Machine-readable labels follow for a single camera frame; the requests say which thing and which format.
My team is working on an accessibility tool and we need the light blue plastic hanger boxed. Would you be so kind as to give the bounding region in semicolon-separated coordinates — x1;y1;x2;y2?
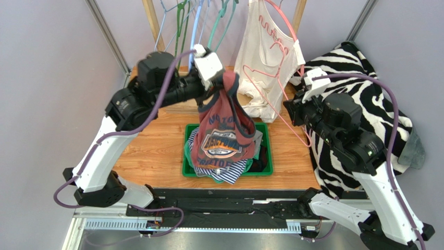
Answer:
189;0;211;50

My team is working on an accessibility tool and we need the thin pink wire hanger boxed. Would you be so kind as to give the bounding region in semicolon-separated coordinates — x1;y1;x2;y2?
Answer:
242;41;313;148

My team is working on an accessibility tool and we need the maroon tank top dark trim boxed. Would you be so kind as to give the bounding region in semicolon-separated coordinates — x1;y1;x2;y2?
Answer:
191;71;256;169

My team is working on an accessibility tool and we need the grey tank top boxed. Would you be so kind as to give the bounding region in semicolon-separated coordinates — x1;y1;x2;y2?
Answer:
253;129;263;160

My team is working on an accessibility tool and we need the navy tank top maroon trim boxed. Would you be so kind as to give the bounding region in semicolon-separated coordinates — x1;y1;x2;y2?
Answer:
247;145;268;173

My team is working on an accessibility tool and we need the teal plastic hanger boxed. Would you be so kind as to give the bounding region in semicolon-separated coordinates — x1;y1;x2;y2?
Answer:
207;0;239;52

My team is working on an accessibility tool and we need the green plastic hanger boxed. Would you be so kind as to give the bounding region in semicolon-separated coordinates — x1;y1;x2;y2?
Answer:
174;0;191;56

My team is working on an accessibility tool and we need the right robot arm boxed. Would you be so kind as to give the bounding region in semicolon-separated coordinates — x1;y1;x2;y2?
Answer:
284;93;435;249

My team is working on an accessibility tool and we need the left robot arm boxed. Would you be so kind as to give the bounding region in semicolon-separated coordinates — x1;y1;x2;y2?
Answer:
63;49;224;208

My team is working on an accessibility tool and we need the pink plastic hanger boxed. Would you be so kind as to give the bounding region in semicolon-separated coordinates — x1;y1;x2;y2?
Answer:
263;0;306;78

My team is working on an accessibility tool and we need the zebra print blanket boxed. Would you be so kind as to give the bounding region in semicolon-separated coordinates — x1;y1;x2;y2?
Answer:
305;41;426;197

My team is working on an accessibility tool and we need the wooden clothes rack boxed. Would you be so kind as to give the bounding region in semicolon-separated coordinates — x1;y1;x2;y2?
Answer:
142;1;307;115

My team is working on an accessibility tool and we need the green plastic tray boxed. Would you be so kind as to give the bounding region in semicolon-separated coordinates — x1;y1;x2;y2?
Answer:
182;122;274;184

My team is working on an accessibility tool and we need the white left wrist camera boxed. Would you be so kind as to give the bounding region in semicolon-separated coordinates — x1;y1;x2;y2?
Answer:
193;44;225;91

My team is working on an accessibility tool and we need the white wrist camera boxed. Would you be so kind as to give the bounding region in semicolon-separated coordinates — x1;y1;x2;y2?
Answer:
193;44;225;91
302;68;331;104

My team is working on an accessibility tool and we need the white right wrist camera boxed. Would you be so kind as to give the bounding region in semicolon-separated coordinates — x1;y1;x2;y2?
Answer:
302;68;331;104

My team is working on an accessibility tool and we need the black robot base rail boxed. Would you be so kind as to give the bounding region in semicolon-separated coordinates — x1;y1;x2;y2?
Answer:
74;187;365;240

